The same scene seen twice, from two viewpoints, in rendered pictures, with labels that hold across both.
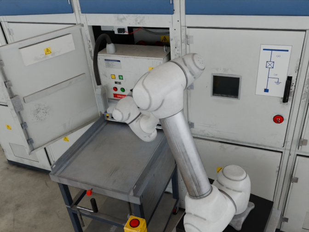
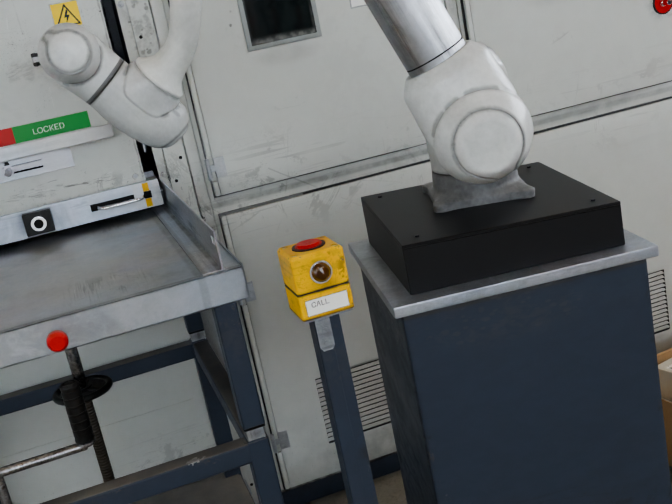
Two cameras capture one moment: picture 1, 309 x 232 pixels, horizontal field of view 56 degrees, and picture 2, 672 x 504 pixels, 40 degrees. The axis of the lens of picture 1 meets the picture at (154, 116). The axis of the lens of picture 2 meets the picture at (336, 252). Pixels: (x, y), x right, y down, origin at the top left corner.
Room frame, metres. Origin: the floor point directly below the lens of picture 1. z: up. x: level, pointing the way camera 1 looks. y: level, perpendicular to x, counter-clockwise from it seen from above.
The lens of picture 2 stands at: (-0.10, 0.95, 1.24)
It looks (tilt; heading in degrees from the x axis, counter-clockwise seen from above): 15 degrees down; 320
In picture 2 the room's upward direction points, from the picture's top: 12 degrees counter-clockwise
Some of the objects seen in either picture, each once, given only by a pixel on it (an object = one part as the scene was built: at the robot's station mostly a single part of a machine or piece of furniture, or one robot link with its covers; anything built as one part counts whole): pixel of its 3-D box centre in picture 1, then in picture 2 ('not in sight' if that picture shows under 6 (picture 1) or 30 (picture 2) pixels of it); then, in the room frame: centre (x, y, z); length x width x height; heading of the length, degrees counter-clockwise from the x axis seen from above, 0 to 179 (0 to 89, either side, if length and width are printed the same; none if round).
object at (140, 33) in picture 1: (164, 40); not in sight; (2.41, -0.15, 1.28); 0.58 x 0.02 x 0.19; 65
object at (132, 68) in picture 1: (131, 89); (5, 106); (1.81, 0.14, 1.15); 0.48 x 0.01 x 0.48; 65
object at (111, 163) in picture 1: (119, 153); (52, 283); (1.54, 0.26, 0.82); 0.68 x 0.62 x 0.06; 155
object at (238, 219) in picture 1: (232, 203); (473, 176); (1.00, -0.35, 0.87); 0.22 x 0.18 x 0.06; 138
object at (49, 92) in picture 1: (54, 88); not in sight; (1.82, 0.66, 1.21); 0.63 x 0.07 x 0.74; 131
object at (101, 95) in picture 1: (102, 98); not in sight; (1.83, 0.36, 1.09); 0.08 x 0.05 x 0.17; 155
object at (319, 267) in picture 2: not in sight; (322, 272); (0.86, 0.16, 0.87); 0.03 x 0.01 x 0.03; 65
